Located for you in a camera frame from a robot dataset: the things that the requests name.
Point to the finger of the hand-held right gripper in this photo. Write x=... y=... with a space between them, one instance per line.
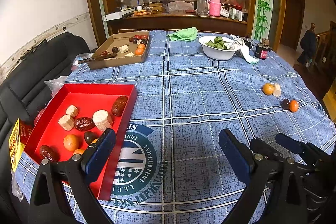
x=288 y=140
x=263 y=146

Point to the wrinkled red date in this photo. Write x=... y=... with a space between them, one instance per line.
x=48 y=153

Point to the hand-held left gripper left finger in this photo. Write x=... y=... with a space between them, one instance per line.
x=101 y=155

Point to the brown cardboard box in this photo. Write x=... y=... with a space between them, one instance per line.
x=115 y=62

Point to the red cardboard box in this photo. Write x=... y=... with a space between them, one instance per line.
x=86 y=100

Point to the dark tongs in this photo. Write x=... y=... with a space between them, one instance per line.
x=97 y=58

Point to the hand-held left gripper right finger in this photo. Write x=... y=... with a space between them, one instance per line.
x=235 y=155

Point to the yellow packet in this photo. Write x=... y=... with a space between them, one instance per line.
x=16 y=144

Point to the clear plastic bag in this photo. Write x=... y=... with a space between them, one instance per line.
x=179 y=6

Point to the wooden stair railing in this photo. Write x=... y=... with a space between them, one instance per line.
x=324 y=50

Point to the flat white box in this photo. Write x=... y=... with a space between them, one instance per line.
x=115 y=16

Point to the white and green cloth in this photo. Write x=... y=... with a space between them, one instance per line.
x=246 y=54

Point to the small white box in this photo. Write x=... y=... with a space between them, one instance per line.
x=224 y=12

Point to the glossy red jujube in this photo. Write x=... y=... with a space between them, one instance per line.
x=119 y=106

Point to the white bowl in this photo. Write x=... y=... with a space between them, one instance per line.
x=219 y=52

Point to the thick peeled sugarcane piece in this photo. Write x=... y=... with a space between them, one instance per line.
x=102 y=120

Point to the wooden door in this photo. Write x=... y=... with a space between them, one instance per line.
x=292 y=22

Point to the black jar with red label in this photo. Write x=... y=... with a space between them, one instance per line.
x=262 y=52

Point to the wrinkled dark date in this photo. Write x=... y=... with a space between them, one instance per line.
x=84 y=123

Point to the glass mug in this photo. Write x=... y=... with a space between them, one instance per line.
x=202 y=5

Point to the orange tangerine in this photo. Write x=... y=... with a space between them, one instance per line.
x=268 y=88
x=78 y=152
x=94 y=141
x=142 y=46
x=293 y=106
x=140 y=52
x=71 y=142

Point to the green leafy vegetables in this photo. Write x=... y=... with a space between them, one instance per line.
x=216 y=42

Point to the black sofa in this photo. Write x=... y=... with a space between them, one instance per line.
x=29 y=82

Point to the dark jacket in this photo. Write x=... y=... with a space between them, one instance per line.
x=307 y=45

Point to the jar with pink sleeve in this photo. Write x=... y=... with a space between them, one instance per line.
x=214 y=5

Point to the blue plaid tablecloth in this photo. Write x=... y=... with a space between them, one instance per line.
x=199 y=98

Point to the dark purple passion fruit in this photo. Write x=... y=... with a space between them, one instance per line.
x=285 y=104
x=114 y=49
x=89 y=137

